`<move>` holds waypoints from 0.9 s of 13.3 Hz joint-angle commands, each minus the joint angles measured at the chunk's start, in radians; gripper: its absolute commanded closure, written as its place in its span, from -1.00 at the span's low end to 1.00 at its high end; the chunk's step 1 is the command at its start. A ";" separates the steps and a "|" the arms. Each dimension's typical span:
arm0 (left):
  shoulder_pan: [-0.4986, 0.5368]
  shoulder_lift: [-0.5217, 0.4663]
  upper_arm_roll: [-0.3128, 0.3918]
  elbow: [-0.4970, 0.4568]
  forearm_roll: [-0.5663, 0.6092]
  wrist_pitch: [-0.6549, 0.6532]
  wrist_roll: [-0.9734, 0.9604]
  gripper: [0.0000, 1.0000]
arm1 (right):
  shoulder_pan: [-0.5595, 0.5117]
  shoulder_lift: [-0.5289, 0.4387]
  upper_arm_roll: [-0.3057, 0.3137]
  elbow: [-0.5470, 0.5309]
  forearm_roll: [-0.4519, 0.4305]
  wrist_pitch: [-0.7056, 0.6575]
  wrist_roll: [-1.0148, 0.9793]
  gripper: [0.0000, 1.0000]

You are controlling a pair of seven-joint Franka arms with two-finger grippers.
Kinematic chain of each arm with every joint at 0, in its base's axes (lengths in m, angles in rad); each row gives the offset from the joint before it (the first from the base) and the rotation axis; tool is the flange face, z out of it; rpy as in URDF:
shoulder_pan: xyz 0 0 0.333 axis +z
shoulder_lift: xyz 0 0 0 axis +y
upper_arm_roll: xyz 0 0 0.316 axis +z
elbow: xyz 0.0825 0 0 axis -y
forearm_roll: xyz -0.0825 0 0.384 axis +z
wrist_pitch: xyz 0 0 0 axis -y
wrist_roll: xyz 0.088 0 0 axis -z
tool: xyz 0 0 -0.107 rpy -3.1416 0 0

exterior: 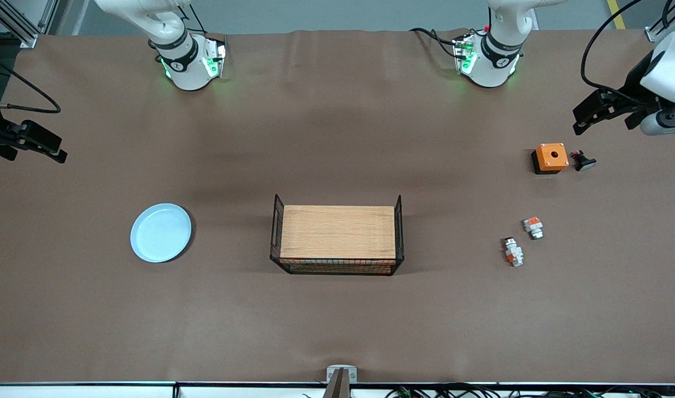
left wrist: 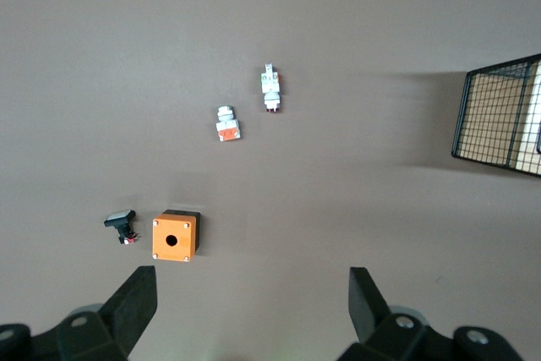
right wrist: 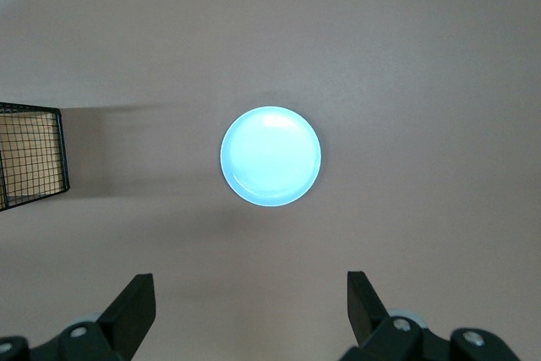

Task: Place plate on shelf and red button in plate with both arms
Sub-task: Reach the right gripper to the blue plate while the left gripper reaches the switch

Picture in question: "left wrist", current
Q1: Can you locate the brown table mat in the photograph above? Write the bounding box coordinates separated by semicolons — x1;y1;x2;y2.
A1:
0;0;541;361

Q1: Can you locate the wooden board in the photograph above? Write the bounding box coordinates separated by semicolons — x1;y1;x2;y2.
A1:
458;60;541;174

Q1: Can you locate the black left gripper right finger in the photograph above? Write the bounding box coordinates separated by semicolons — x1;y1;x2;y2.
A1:
337;266;527;361

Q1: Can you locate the red push button white body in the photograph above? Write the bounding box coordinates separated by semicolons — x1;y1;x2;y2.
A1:
260;63;283;114

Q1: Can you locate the black push button white cap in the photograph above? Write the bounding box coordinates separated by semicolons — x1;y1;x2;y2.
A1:
103;209;140;246

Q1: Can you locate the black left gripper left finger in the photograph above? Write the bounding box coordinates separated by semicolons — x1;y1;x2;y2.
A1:
0;265;159;361

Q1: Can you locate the white push button orange block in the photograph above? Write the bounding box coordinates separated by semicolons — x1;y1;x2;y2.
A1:
215;105;243;143

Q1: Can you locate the black wire mesh basket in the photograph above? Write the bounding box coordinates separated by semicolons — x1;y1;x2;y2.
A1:
450;52;541;178

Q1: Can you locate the orange button enclosure box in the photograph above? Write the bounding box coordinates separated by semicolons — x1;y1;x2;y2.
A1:
151;209;202;264

